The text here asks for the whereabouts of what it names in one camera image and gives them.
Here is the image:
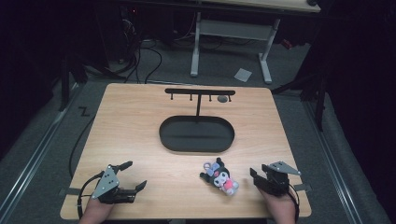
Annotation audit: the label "black cable beside table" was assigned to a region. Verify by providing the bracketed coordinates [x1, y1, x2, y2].
[68, 115, 96, 179]

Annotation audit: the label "person's left hand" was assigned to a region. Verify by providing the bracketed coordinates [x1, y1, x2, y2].
[78, 198, 116, 224]

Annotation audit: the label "black floor cables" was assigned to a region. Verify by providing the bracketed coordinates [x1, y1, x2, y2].
[106, 18, 163, 85]

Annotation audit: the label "white-legged desk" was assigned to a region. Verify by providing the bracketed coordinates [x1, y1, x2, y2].
[190, 0, 322, 85]

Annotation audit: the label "person's right hand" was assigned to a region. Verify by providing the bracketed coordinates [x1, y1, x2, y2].
[260, 188, 297, 224]

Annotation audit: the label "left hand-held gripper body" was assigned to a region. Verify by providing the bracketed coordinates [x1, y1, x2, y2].
[92, 164, 138, 205]

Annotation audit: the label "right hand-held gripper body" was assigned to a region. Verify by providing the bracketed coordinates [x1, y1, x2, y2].
[261, 161, 302, 197]

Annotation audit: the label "black metal stand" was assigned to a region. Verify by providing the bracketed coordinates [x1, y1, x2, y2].
[57, 52, 90, 112]
[271, 69, 329, 133]

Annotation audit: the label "grey paper sheet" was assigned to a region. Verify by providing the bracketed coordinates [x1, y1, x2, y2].
[233, 67, 253, 83]

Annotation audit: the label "black hook rack with tray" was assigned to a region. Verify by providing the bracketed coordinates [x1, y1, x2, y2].
[158, 88, 236, 154]

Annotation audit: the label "right hand-held gripper cable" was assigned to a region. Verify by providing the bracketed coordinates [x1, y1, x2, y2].
[288, 182, 301, 222]

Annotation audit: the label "black plush doll keychain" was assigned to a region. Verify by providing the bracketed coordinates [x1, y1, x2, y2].
[199, 157, 240, 197]

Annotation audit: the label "hand-held gripper cable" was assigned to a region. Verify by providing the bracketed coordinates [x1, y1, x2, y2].
[76, 170, 106, 220]
[288, 182, 301, 222]

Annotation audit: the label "metal floor rail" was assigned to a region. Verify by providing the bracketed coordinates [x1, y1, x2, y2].
[302, 99, 364, 224]
[0, 82, 80, 218]

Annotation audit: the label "left hand-held gripper cable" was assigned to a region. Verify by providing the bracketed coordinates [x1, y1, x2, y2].
[76, 170, 106, 220]

